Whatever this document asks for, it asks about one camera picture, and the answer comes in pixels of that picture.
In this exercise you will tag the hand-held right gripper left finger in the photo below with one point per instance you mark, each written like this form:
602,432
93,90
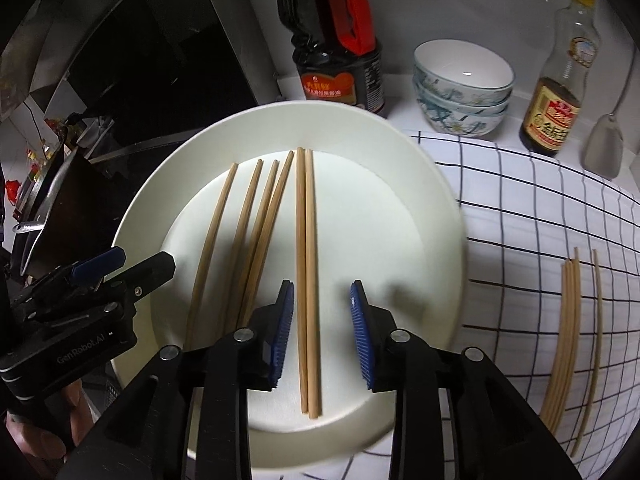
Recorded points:
282,330

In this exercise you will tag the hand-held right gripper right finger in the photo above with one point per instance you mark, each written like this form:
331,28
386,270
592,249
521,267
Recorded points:
362,330

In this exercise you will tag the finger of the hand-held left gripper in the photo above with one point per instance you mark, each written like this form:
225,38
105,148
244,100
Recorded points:
97,262
150,272

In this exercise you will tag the large white round basin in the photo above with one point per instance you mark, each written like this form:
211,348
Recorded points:
380,200

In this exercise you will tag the person's left hand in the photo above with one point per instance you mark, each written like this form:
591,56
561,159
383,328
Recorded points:
45,425

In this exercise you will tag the white black-checked cloth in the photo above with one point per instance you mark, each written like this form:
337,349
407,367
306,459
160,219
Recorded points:
520,220

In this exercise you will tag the white blue-patterned bowl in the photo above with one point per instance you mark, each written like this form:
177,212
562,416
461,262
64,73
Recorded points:
495,107
465,125
450,67

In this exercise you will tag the soy sauce bottle yellow cap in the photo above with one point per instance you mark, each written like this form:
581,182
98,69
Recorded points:
552,120

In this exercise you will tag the metal spatula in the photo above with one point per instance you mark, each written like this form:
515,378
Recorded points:
605,150

